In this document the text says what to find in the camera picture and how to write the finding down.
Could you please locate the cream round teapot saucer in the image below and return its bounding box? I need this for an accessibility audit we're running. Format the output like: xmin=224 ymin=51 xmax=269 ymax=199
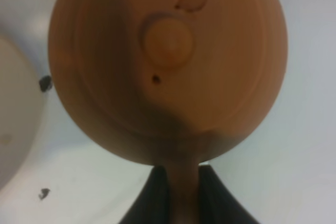
xmin=1 ymin=38 xmax=45 ymax=188

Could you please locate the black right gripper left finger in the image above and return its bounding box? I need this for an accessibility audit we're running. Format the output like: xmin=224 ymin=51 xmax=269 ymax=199
xmin=120 ymin=166 xmax=169 ymax=224

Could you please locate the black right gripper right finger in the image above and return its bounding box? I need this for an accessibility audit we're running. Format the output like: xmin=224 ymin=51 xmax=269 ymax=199
xmin=198 ymin=165 xmax=258 ymax=224

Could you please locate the brown clay teapot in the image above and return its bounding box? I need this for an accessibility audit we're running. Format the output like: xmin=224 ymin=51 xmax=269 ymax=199
xmin=48 ymin=0 xmax=288 ymax=223

